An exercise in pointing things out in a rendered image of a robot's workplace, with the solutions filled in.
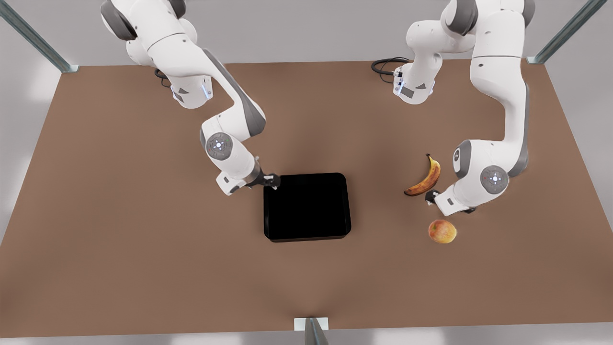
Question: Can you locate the yellow brown banana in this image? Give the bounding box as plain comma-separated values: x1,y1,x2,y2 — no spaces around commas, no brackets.
404,153,442,196

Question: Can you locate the red yellow apple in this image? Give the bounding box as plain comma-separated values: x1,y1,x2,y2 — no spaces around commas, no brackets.
428,219,457,244

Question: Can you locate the black square tray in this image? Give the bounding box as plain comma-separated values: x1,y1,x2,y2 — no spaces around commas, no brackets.
263,172,352,242

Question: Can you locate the silver frame post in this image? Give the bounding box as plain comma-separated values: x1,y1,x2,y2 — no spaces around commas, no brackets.
0,0,79,73
527,0,609,65
294,317,329,345

